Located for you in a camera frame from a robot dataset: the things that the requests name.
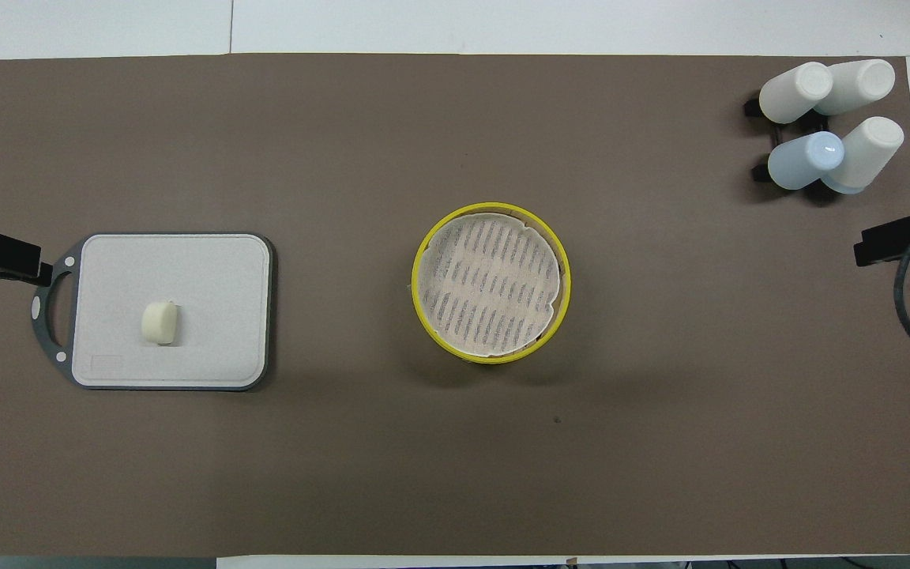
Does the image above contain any black cup rack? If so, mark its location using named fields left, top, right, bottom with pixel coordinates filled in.
left=743, top=93, right=837, bottom=187

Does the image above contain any white plastic cup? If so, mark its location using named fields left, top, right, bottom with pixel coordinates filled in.
left=759, top=62, right=834, bottom=125
left=814, top=59, right=897, bottom=117
left=821, top=116, right=905, bottom=195

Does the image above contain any yellow bamboo steamer tier lined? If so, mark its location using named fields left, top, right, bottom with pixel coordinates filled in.
left=412, top=202, right=572, bottom=366

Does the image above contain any light blue plastic cup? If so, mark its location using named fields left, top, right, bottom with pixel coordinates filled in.
left=767, top=131, right=845, bottom=191

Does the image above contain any brown table mat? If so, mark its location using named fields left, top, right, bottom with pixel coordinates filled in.
left=0, top=52, right=910, bottom=558

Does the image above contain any white steamed bun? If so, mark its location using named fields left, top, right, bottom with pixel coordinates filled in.
left=141, top=300, right=181, bottom=346

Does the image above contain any white steamer liner paper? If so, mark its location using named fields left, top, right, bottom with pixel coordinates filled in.
left=419, top=212, right=563, bottom=356

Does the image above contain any white cutting board grey frame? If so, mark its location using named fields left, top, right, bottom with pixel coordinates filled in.
left=31, top=232, right=276, bottom=392

